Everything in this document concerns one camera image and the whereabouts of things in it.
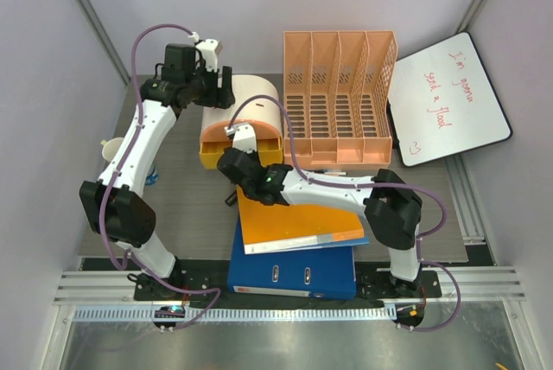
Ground perforated cable tray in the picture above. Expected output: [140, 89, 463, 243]
[73, 304, 397, 323]

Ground orange desk file organizer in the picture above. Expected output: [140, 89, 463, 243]
[283, 30, 397, 170]

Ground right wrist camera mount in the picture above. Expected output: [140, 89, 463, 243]
[225, 122, 257, 154]

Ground black binder clip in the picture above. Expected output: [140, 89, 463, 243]
[225, 191, 238, 207]

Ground blue ring binder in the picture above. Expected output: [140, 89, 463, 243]
[227, 220, 357, 300]

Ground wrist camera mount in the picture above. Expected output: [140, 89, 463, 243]
[225, 122, 257, 154]
[188, 32, 223, 73]

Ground white dry-erase board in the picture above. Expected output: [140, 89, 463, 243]
[388, 32, 512, 167]

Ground white arched drawer cabinet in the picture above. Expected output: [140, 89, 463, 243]
[200, 74, 283, 146]

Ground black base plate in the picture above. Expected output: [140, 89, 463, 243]
[132, 268, 442, 302]

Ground orange folder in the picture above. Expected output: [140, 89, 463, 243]
[237, 188, 369, 255]

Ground small blue-label bottle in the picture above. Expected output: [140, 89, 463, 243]
[145, 164, 159, 186]

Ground yellow cabinet drawer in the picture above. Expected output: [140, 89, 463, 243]
[199, 137, 283, 169]

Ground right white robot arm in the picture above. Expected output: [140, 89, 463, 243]
[217, 148, 423, 297]

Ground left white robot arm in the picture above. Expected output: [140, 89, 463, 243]
[79, 63, 235, 300]

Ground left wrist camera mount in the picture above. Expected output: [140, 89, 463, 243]
[188, 32, 223, 73]

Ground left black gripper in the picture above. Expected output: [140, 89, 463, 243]
[186, 62, 236, 110]

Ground black marker pen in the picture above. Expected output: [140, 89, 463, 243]
[309, 169, 347, 176]

